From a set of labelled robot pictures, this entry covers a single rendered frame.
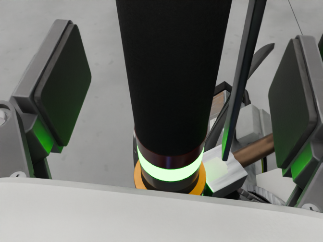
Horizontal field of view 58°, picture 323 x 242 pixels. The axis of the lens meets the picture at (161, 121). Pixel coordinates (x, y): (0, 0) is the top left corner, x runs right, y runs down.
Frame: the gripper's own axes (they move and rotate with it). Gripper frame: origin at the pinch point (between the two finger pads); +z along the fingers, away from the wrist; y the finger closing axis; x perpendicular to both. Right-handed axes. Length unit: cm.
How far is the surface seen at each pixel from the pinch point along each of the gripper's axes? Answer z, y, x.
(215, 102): 45, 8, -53
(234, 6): 274, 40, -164
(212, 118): 39, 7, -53
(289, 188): 21, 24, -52
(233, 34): 226, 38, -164
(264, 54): 29.5, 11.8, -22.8
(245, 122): 36, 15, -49
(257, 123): 36, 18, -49
